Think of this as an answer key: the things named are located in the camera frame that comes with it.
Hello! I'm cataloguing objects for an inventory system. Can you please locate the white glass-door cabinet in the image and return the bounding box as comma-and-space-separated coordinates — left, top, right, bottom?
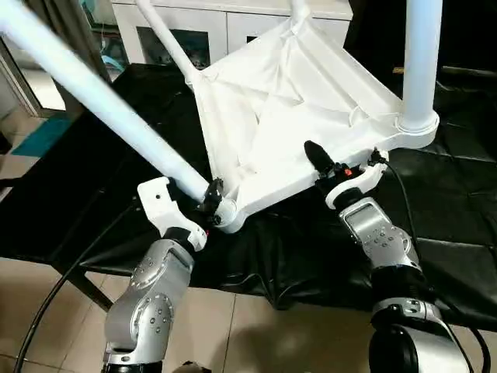
113, 0, 354, 69

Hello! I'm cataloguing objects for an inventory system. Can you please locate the black metal stand leg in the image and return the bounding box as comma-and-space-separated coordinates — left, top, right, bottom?
74, 270, 116, 313

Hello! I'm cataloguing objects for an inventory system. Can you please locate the white plastic table leg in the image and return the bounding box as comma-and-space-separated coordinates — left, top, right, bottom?
135, 0, 205, 89
0, 0, 231, 217
290, 0, 311, 24
398, 0, 443, 150

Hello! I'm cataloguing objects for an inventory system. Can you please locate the black case with yellow label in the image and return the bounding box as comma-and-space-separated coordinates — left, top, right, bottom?
346, 0, 497, 78

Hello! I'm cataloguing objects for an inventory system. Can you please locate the white upturned plastic table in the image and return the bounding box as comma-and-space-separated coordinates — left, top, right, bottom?
190, 16, 440, 235

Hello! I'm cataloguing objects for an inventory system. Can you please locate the grey curtain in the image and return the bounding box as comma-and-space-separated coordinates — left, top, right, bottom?
23, 0, 116, 78

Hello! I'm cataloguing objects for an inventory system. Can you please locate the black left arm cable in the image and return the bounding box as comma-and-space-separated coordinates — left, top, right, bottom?
12, 204, 150, 373

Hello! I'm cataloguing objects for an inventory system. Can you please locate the teal floor mat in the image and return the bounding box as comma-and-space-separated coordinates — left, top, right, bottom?
12, 115, 75, 158

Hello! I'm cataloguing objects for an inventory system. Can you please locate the black work mat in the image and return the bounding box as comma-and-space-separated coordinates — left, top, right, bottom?
0, 61, 497, 331

